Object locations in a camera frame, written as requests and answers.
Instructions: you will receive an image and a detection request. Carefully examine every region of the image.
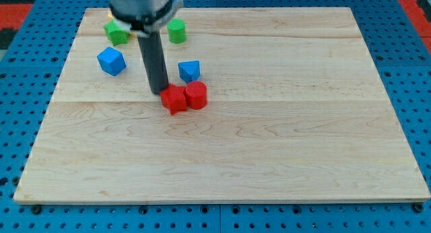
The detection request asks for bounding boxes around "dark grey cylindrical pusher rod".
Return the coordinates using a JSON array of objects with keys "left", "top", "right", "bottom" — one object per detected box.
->
[{"left": 138, "top": 31, "right": 169, "bottom": 94}]

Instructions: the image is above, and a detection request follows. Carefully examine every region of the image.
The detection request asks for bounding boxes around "red star block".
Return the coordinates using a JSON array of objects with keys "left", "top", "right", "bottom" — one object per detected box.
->
[{"left": 160, "top": 84, "right": 188, "bottom": 115}]

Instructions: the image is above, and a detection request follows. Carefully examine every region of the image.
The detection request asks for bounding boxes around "red cylinder block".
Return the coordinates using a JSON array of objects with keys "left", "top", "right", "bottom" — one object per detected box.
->
[{"left": 185, "top": 81, "right": 207, "bottom": 110}]

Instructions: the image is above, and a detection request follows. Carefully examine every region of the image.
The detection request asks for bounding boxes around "green star block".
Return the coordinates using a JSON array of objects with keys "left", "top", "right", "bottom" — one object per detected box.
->
[{"left": 103, "top": 21, "right": 129, "bottom": 46}]

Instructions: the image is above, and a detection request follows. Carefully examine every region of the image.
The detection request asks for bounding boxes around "green cylinder block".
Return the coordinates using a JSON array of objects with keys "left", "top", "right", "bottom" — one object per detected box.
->
[{"left": 167, "top": 18, "right": 187, "bottom": 44}]

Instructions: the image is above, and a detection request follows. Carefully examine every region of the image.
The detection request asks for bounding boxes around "blue cube block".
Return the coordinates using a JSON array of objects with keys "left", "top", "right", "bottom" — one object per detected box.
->
[{"left": 97, "top": 46, "right": 127, "bottom": 76}]

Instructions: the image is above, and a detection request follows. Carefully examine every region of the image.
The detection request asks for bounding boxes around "blue triangular block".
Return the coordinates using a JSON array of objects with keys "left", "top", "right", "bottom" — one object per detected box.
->
[{"left": 178, "top": 61, "right": 201, "bottom": 84}]

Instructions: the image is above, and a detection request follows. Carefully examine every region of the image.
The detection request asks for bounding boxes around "wooden board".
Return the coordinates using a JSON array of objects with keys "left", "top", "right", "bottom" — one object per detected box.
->
[{"left": 14, "top": 7, "right": 430, "bottom": 205}]

